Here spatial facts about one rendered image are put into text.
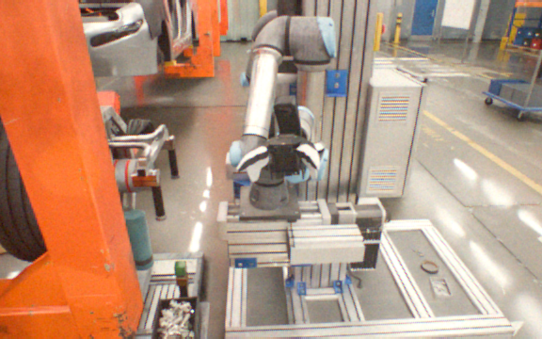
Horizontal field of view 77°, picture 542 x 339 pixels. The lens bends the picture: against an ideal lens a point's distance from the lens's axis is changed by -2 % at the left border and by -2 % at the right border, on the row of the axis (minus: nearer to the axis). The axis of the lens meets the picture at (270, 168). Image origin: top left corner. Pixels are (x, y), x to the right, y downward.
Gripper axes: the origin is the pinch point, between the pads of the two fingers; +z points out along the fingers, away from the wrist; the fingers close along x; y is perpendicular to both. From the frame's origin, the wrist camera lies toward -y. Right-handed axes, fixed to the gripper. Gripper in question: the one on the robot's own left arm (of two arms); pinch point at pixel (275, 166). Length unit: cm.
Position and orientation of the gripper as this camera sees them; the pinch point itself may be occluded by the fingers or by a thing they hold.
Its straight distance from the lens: 63.2
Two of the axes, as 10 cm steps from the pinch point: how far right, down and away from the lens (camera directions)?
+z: -2.0, 4.3, -8.8
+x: -9.7, 0.4, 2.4
